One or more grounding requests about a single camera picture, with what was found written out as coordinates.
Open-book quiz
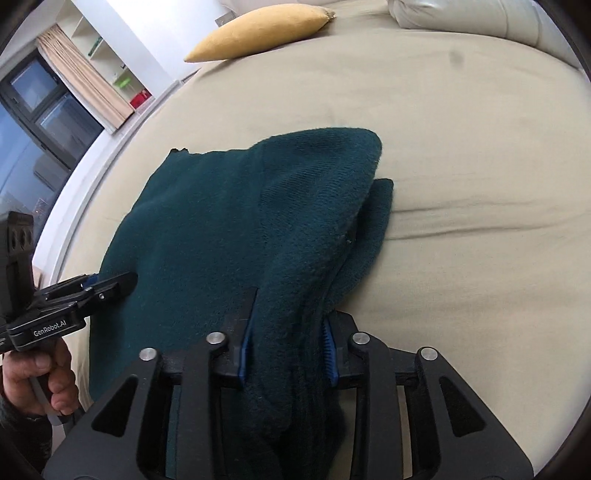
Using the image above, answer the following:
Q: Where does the beige curtain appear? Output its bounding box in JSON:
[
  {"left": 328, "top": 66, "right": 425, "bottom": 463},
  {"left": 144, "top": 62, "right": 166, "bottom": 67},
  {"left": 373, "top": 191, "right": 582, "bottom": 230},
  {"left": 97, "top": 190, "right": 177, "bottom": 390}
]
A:
[{"left": 35, "top": 24, "right": 135, "bottom": 135}]

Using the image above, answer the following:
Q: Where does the person's left hand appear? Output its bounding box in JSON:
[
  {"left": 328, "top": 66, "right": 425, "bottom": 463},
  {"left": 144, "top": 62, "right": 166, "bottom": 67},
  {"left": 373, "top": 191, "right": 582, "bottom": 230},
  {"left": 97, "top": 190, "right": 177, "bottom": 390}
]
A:
[{"left": 2, "top": 342, "right": 80, "bottom": 417}]

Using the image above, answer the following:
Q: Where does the person's left forearm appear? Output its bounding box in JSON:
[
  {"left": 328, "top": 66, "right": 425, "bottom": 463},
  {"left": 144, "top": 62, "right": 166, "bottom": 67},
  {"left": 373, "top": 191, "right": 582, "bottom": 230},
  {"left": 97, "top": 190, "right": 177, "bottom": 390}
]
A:
[{"left": 0, "top": 392, "right": 55, "bottom": 464}]

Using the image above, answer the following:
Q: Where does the yellow pillow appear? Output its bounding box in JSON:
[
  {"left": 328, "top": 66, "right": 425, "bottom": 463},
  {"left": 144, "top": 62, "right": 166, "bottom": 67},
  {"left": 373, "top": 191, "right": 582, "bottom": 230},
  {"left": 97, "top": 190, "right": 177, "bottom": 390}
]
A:
[{"left": 183, "top": 3, "right": 337, "bottom": 64}]

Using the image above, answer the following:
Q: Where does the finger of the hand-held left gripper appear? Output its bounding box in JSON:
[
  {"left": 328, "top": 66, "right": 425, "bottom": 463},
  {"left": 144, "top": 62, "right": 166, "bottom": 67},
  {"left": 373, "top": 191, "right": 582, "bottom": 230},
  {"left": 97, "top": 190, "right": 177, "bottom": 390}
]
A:
[
  {"left": 34, "top": 273, "right": 99, "bottom": 302},
  {"left": 69, "top": 271, "right": 139, "bottom": 315}
]

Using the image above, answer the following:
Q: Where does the dark framed window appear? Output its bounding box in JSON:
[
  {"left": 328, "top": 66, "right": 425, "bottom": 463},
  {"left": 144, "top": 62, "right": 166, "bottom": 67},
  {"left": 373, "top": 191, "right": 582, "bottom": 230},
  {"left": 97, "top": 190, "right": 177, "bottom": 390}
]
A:
[{"left": 0, "top": 48, "right": 105, "bottom": 217}]

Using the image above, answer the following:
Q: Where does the white pillow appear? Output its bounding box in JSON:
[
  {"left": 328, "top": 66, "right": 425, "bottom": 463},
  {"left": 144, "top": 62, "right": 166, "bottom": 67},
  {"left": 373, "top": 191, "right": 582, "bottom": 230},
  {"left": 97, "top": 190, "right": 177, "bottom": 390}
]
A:
[{"left": 387, "top": 0, "right": 580, "bottom": 70}]

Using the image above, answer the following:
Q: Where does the dark green knit sweater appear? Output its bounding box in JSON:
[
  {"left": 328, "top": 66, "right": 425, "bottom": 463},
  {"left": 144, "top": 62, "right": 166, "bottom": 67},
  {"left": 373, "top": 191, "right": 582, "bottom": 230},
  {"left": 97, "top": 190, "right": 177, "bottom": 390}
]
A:
[{"left": 88, "top": 127, "right": 396, "bottom": 480}]

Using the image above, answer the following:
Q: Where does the white wall shelf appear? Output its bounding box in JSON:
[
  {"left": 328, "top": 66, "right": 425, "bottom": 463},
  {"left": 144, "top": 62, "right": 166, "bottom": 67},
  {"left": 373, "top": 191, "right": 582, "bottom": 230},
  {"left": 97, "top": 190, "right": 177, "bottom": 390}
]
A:
[{"left": 69, "top": 11, "right": 154, "bottom": 112}]

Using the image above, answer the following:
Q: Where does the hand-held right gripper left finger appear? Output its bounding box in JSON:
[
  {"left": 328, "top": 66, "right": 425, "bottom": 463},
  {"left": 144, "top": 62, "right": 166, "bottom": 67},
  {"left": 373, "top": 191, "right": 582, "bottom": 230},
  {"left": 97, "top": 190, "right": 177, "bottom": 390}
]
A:
[{"left": 44, "top": 286, "right": 259, "bottom": 480}]

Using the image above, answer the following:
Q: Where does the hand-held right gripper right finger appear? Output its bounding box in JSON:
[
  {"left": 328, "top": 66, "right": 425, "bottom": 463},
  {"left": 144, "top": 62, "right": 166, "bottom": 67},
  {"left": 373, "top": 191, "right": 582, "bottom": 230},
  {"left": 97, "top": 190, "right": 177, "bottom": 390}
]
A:
[{"left": 322, "top": 311, "right": 535, "bottom": 480}]

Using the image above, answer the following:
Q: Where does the bed with beige sheet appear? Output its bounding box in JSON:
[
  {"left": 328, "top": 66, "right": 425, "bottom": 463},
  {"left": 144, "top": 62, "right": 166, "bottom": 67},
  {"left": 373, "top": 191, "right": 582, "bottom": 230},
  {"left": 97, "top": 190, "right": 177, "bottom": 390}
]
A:
[{"left": 34, "top": 0, "right": 591, "bottom": 480}]

